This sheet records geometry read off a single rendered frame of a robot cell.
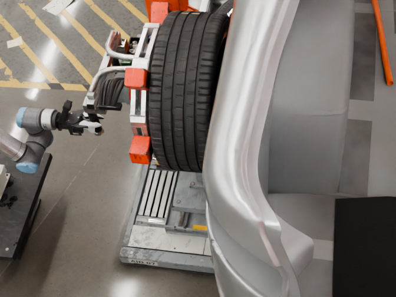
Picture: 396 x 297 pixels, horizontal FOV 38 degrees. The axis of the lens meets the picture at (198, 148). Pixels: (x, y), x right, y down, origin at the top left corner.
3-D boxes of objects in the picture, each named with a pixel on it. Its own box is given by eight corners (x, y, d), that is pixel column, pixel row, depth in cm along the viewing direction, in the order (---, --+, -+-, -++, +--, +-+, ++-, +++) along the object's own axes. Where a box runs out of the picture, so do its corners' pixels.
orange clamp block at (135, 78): (149, 91, 213) (143, 87, 204) (129, 89, 214) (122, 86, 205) (151, 72, 213) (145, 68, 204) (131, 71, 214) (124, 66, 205)
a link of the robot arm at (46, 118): (45, 104, 241) (38, 121, 235) (56, 105, 240) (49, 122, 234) (52, 117, 248) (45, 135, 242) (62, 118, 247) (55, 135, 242)
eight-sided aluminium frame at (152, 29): (160, 179, 246) (138, 95, 202) (145, 178, 247) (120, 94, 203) (183, 86, 277) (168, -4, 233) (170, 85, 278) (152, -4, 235)
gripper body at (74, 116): (88, 122, 245) (62, 120, 247) (83, 109, 238) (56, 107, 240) (83, 136, 241) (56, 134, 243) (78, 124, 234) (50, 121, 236)
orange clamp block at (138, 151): (154, 146, 227) (149, 165, 221) (135, 145, 228) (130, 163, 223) (152, 135, 221) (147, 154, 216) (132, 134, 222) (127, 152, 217)
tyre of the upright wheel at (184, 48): (204, 104, 190) (230, -23, 227) (136, 99, 194) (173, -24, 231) (217, 203, 243) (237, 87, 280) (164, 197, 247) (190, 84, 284)
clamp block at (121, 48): (126, 55, 247) (124, 46, 243) (106, 53, 249) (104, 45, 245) (129, 46, 250) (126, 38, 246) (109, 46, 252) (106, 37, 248)
